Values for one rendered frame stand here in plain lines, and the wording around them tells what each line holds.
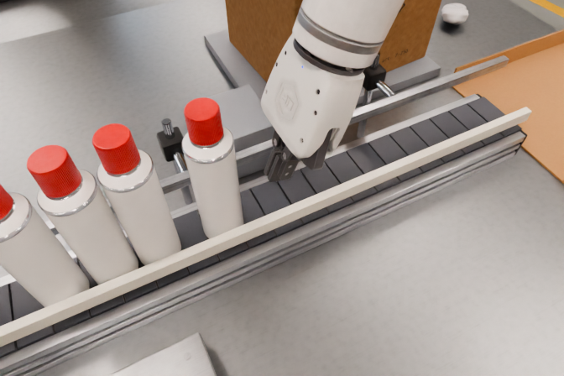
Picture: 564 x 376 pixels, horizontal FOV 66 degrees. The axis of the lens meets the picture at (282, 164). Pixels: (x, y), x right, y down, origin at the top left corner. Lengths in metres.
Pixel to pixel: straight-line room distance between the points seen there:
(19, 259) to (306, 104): 0.30
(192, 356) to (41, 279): 0.17
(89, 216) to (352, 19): 0.29
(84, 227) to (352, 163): 0.37
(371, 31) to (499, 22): 0.73
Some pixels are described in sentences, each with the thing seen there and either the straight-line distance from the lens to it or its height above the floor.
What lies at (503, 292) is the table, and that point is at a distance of 0.64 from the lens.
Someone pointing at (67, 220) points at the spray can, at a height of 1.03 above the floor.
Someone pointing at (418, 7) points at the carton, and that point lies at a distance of 0.80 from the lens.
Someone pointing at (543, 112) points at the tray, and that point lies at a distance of 0.89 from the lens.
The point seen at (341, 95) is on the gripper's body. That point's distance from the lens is 0.41.
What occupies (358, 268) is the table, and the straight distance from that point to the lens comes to 0.60.
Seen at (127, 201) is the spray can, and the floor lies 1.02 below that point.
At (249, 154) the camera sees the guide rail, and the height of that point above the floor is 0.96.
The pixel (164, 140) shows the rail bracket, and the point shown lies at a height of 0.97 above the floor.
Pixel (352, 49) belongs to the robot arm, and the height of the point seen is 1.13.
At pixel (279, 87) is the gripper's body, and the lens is 0.46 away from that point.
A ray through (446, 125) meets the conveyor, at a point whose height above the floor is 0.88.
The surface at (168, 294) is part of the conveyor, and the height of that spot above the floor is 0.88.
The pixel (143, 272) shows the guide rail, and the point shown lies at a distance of 0.52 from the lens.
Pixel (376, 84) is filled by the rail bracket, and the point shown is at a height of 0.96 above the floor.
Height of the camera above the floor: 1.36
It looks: 50 degrees down
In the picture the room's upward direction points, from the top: straight up
